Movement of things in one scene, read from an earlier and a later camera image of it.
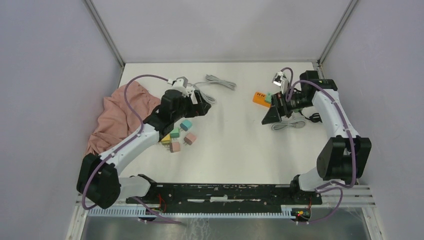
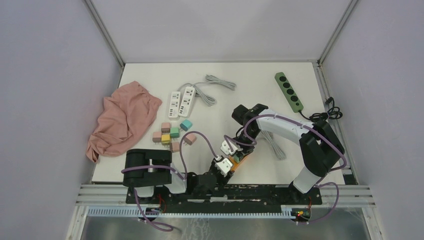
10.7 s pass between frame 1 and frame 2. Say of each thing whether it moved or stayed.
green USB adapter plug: stayed
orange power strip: moved
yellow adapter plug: stayed
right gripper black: moved
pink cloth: stayed
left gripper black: moved
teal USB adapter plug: stayed
